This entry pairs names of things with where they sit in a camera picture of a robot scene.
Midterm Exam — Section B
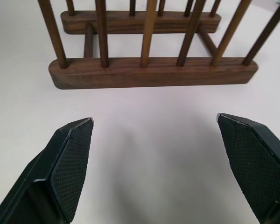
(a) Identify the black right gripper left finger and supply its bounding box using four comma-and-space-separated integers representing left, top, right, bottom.
0, 117, 95, 224

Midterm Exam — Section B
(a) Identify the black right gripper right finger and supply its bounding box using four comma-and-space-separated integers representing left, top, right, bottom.
216, 112, 280, 224

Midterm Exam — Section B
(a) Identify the dark wooden dish rack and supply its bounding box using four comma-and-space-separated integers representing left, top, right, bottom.
37, 0, 280, 90

